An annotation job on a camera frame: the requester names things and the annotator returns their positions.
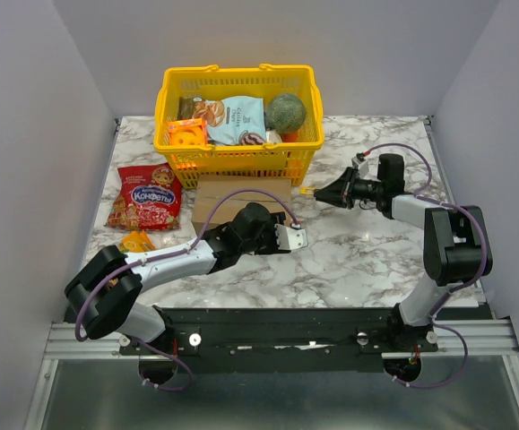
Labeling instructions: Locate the red candy bag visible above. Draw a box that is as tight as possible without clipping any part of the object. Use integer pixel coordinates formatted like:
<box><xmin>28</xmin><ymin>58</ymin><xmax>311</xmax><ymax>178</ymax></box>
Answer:
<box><xmin>105</xmin><ymin>163</ymin><xmax>182</xmax><ymax>231</ymax></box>

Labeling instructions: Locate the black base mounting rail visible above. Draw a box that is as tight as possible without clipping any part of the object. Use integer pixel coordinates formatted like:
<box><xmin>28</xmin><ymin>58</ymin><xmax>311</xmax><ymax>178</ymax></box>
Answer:
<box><xmin>116</xmin><ymin>308</ymin><xmax>437</xmax><ymax>376</ymax></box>

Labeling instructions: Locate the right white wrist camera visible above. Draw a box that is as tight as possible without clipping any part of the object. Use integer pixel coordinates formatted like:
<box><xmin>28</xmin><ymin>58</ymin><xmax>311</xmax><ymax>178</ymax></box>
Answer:
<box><xmin>351</xmin><ymin>153</ymin><xmax>369</xmax><ymax>178</ymax></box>

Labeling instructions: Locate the light blue chips bag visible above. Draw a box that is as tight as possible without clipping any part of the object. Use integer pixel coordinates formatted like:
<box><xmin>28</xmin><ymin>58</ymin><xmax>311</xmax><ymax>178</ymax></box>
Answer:
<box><xmin>192</xmin><ymin>96</ymin><xmax>266</xmax><ymax>146</ymax></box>

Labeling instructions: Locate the orange toy package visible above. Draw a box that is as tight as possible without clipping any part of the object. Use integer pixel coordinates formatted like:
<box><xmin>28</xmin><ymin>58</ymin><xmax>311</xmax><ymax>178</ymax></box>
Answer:
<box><xmin>168</xmin><ymin>118</ymin><xmax>208</xmax><ymax>147</ymax></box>

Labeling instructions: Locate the brown cardboard express box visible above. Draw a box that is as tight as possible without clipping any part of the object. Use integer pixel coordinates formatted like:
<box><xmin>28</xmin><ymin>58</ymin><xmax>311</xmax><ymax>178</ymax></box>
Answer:
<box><xmin>191</xmin><ymin>175</ymin><xmax>291</xmax><ymax>235</ymax></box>

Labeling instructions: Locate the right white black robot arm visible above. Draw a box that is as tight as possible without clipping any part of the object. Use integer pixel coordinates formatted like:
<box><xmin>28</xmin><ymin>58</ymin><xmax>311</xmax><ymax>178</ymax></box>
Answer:
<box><xmin>314</xmin><ymin>153</ymin><xmax>493</xmax><ymax>351</ymax></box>

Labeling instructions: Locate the yellow plastic shopping basket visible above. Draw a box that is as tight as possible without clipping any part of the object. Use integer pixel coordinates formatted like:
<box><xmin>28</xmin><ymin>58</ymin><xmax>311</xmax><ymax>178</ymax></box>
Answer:
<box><xmin>153</xmin><ymin>64</ymin><xmax>324</xmax><ymax>189</ymax></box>

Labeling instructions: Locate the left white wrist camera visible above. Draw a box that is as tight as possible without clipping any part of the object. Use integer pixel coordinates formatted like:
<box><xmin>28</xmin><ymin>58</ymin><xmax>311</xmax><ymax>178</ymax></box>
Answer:
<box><xmin>275</xmin><ymin>224</ymin><xmax>308</xmax><ymax>252</ymax></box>

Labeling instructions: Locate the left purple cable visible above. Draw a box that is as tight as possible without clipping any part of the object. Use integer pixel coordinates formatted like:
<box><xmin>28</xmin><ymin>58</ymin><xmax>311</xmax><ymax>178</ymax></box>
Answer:
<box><xmin>74</xmin><ymin>190</ymin><xmax>300</xmax><ymax>391</ymax></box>

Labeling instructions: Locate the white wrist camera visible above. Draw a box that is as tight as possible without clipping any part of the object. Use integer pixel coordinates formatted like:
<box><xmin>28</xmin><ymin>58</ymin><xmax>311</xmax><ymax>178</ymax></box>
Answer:
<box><xmin>275</xmin><ymin>224</ymin><xmax>308</xmax><ymax>252</ymax></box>
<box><xmin>351</xmin><ymin>153</ymin><xmax>369</xmax><ymax>178</ymax></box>

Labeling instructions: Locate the green round melon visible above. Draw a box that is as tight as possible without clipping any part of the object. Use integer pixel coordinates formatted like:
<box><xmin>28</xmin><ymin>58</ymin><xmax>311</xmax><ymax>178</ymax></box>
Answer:
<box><xmin>264</xmin><ymin>93</ymin><xmax>307</xmax><ymax>133</ymax></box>

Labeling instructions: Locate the orange yellow snack bag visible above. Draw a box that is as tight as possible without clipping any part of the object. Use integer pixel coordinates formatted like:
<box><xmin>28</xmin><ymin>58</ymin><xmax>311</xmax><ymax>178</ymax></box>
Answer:
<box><xmin>117</xmin><ymin>230</ymin><xmax>155</xmax><ymax>254</ymax></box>

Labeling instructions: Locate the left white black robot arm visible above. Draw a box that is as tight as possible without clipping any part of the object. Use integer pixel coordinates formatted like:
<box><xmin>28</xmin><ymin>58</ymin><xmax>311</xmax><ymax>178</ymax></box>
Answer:
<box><xmin>65</xmin><ymin>202</ymin><xmax>286</xmax><ymax>354</ymax></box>

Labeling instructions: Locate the yellow utility knife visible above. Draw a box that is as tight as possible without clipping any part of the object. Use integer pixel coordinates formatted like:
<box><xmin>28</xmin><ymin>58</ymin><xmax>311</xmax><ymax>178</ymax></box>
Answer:
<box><xmin>299</xmin><ymin>186</ymin><xmax>317</xmax><ymax>196</ymax></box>

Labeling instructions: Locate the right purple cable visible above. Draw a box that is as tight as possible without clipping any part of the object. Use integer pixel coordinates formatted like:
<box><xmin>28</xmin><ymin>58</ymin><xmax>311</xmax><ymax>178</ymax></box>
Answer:
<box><xmin>361</xmin><ymin>142</ymin><xmax>487</xmax><ymax>390</ymax></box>

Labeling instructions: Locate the purple cable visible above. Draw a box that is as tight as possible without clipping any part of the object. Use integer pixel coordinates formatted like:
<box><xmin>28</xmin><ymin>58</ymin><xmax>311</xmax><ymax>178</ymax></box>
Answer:
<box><xmin>361</xmin><ymin>142</ymin><xmax>487</xmax><ymax>390</ymax></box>
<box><xmin>74</xmin><ymin>190</ymin><xmax>300</xmax><ymax>391</ymax></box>

